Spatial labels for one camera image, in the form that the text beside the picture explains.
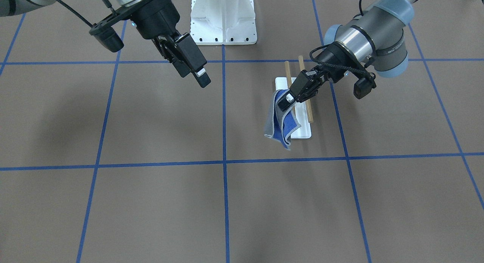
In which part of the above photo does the wooden rack rod inner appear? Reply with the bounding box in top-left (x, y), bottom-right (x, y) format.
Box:
top-left (298, 55), bottom-right (313, 123)

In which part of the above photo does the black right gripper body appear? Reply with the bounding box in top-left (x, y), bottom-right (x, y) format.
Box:
top-left (131, 0), bottom-right (180, 39)

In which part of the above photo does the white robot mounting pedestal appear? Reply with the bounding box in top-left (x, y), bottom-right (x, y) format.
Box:
top-left (189, 0), bottom-right (258, 45)

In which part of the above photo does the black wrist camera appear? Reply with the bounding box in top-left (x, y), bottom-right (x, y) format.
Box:
top-left (89, 14), bottom-right (129, 53)
top-left (353, 77), bottom-right (376, 100)

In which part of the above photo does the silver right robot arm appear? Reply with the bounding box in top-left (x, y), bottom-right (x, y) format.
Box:
top-left (0, 0), bottom-right (211, 88)

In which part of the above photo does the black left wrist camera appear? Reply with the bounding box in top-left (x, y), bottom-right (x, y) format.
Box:
top-left (353, 77), bottom-right (376, 100)

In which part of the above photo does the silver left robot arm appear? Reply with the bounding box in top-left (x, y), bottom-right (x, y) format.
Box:
top-left (272, 0), bottom-right (419, 112)

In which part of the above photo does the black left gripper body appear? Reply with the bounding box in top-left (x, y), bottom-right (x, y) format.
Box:
top-left (312, 42), bottom-right (369, 86)

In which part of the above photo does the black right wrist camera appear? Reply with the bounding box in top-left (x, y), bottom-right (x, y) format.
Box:
top-left (89, 14), bottom-right (129, 53)

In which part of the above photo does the wooden rack rod outer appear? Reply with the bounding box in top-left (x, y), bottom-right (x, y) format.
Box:
top-left (284, 60), bottom-right (292, 89)

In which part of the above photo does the white towel rack base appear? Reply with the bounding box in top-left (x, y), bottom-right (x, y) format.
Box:
top-left (275, 77), bottom-right (312, 139)

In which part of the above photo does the wooden rack rod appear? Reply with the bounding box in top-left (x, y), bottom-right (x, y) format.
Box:
top-left (284, 60), bottom-right (292, 89)
top-left (298, 55), bottom-right (313, 123)

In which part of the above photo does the grey and blue towel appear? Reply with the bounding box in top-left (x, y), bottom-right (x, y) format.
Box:
top-left (264, 89), bottom-right (301, 150)

